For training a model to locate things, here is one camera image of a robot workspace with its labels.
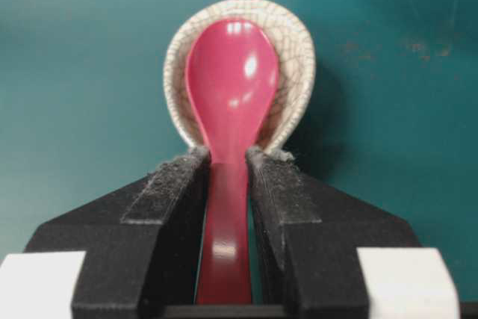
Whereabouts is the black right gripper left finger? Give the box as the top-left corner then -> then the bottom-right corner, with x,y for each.
0,146 -> 210,319

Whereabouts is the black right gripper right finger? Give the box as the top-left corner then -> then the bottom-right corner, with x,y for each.
245,146 -> 464,319

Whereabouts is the red plastic spoon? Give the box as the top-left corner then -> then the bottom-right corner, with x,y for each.
185,18 -> 279,305

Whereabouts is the cream crackle ceramic spoon rest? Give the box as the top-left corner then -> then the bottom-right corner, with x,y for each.
163,0 -> 316,154

